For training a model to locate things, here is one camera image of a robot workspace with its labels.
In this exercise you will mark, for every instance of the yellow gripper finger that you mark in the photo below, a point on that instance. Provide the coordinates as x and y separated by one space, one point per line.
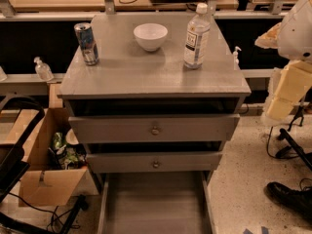
295 81
278 109

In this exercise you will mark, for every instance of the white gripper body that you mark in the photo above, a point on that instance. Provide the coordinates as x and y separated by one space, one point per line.
296 33

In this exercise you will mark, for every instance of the white ceramic bowl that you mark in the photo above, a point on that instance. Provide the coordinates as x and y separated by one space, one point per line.
150 36

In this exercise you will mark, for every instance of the grey drawer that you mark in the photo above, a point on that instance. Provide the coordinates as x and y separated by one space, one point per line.
154 129
153 162
156 203

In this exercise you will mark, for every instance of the grey middle drawer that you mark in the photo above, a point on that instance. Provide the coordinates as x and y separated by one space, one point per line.
153 162

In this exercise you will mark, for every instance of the grey top drawer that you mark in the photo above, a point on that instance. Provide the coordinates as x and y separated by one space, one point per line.
154 129

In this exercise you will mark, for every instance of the grey bottom drawer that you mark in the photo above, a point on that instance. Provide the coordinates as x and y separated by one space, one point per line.
156 203

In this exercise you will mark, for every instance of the clear sanitizer pump bottle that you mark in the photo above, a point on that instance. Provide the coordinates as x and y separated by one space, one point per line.
43 70

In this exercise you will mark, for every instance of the cardboard box with trash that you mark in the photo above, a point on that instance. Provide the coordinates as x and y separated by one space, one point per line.
42 184

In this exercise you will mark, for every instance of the clear plastic water bottle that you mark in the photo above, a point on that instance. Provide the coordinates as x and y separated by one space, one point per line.
197 38

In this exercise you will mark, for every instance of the grey drawer cabinet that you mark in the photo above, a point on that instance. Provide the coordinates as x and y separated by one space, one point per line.
129 81

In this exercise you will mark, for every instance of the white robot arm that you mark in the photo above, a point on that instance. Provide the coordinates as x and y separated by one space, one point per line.
292 38

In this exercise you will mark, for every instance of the small white pump bottle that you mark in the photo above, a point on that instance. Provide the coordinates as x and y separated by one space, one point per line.
236 52

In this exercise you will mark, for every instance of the black chair frame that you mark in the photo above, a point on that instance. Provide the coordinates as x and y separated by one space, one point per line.
12 168

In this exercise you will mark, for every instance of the black tripod stand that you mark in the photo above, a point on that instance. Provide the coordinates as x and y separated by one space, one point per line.
294 150

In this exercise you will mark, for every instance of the blue silver drink can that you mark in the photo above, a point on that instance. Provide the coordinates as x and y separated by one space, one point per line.
87 42

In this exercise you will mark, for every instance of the black shoe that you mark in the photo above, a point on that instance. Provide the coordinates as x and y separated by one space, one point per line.
299 201

